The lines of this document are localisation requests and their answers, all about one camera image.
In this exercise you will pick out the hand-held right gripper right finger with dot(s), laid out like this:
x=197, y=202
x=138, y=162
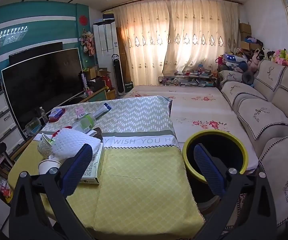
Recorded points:
x=209, y=167

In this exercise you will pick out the floral sheet mattress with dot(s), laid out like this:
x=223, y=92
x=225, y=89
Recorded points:
x=196, y=110

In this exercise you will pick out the red snack wrapper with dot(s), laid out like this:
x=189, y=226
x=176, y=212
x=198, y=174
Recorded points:
x=58, y=133

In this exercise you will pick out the green white cardboard box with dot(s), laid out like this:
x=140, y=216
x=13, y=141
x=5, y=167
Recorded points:
x=97, y=165

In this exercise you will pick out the white paper towel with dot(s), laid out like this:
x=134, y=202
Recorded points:
x=76, y=140

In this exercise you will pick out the artificial flower bouquet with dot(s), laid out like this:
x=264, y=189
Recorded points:
x=89, y=43

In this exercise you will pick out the large flat television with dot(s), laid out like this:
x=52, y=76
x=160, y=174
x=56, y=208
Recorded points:
x=41, y=87

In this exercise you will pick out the red container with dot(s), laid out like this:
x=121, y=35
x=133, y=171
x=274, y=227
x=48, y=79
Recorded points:
x=109, y=83

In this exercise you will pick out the dark brown object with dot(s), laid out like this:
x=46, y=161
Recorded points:
x=97, y=132

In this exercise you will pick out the crystal wall decoration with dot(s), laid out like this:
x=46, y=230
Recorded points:
x=13, y=35

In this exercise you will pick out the red round wall ornament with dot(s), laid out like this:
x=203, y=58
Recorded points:
x=83, y=19

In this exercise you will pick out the pink drink carton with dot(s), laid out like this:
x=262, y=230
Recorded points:
x=79, y=112

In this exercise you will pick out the beige sofa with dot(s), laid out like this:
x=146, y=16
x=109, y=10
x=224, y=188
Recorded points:
x=266, y=120

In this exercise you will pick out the green white packet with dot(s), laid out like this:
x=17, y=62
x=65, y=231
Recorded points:
x=86, y=122

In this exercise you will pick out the white standing air conditioner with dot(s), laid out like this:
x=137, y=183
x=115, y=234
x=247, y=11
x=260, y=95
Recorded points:
x=106, y=42

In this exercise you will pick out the black trash bin yellow rim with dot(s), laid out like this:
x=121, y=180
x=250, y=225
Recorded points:
x=234, y=150

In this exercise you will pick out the blue star toy box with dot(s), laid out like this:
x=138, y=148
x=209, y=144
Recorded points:
x=234, y=60

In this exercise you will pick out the glass coffee table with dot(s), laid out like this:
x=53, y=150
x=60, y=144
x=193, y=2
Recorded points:
x=184, y=81

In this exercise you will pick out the small water bottle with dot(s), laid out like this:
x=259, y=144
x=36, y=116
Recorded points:
x=43, y=116

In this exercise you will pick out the patterned floor rug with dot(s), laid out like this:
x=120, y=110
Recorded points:
x=239, y=212

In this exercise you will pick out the smaller flat television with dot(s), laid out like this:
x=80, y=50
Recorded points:
x=33, y=52

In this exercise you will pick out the clear plastic container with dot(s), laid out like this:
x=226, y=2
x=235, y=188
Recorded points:
x=32, y=127

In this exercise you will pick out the red blue card box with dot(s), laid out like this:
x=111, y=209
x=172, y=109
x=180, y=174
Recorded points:
x=56, y=115

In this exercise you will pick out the black white long box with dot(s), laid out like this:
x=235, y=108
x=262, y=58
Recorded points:
x=84, y=81

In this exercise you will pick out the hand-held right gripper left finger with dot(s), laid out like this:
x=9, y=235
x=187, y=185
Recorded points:
x=79, y=167

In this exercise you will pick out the dark green box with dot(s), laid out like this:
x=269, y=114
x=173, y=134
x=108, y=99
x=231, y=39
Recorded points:
x=129, y=87

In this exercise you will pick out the pile of plush toys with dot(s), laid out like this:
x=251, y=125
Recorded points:
x=281, y=55

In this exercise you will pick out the printed paper noodle bowl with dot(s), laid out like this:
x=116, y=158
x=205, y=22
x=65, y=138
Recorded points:
x=45, y=147

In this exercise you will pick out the cream embroidered curtain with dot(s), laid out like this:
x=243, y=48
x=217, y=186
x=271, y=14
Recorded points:
x=199, y=35
x=144, y=42

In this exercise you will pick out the white tower fan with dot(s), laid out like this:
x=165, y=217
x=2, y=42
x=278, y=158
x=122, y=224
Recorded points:
x=119, y=80

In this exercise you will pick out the blue white packet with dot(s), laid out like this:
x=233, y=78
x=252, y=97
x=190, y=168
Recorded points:
x=102, y=110

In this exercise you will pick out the white paper cup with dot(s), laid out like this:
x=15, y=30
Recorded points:
x=47, y=166

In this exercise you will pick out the brown cardboard box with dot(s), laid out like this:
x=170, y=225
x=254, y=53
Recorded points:
x=245, y=37
x=244, y=46
x=245, y=28

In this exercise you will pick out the open cardboard box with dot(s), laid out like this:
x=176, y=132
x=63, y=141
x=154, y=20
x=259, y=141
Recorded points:
x=91, y=73

